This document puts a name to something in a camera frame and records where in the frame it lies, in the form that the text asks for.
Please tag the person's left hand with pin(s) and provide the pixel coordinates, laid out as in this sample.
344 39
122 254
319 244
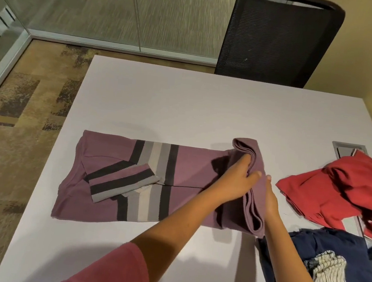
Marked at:
234 181

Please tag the person's right hand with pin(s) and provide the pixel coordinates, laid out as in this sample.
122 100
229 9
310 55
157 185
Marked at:
270 201

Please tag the mauve striped t-shirt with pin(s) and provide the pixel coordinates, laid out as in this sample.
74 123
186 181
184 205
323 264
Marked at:
196 167

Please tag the red garment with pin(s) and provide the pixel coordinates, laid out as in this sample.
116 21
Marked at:
339 192

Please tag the navy blue hoodie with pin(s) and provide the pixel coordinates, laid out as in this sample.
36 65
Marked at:
344 242

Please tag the person's right forearm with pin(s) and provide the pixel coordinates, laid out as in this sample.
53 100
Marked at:
288 272

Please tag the person's left forearm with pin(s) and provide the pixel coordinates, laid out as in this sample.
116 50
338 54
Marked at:
170 230

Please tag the person's left pink sleeve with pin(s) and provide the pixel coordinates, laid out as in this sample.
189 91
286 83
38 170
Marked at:
109 270

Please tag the black mesh office chair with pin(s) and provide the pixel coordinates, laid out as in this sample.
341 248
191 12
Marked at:
276 39

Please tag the metal glass door bracket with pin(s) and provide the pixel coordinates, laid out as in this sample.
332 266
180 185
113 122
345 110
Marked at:
1 22

